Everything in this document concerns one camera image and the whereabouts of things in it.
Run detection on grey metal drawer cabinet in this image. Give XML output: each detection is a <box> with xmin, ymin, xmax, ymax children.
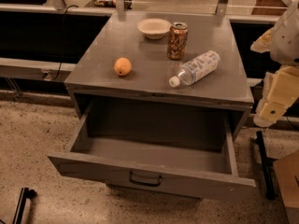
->
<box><xmin>65</xmin><ymin>10</ymin><xmax>253</xmax><ymax>136</ymax></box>

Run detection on black hanging cable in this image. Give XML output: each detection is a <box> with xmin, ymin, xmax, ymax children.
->
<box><xmin>50</xmin><ymin>4</ymin><xmax>80</xmax><ymax>82</ymax></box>

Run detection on grey top drawer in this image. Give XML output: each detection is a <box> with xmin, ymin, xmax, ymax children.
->
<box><xmin>49</xmin><ymin>97</ymin><xmax>255</xmax><ymax>202</ymax></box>

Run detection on cardboard box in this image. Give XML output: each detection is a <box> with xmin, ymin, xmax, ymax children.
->
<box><xmin>274</xmin><ymin>151</ymin><xmax>299</xmax><ymax>224</ymax></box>

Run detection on black metal stand foot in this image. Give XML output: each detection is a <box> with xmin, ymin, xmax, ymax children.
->
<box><xmin>12</xmin><ymin>188</ymin><xmax>36</xmax><ymax>224</ymax></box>

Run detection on clear plastic water bottle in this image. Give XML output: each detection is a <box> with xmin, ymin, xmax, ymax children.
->
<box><xmin>169</xmin><ymin>50</ymin><xmax>221</xmax><ymax>88</ymax></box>

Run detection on black bar on floor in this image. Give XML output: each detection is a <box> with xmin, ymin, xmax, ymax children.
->
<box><xmin>255</xmin><ymin>131</ymin><xmax>276</xmax><ymax>201</ymax></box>

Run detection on orange fruit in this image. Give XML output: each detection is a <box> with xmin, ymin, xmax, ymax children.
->
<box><xmin>114</xmin><ymin>58</ymin><xmax>132</xmax><ymax>77</ymax></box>

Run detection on brown drink can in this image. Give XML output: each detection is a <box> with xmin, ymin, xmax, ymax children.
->
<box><xmin>167</xmin><ymin>21</ymin><xmax>188</xmax><ymax>60</ymax></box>

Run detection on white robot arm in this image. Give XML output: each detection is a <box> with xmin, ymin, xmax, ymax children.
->
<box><xmin>250</xmin><ymin>1</ymin><xmax>299</xmax><ymax>128</ymax></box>

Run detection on white paper bowl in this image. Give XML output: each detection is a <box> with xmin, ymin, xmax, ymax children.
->
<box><xmin>137</xmin><ymin>19</ymin><xmax>171</xmax><ymax>40</ymax></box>

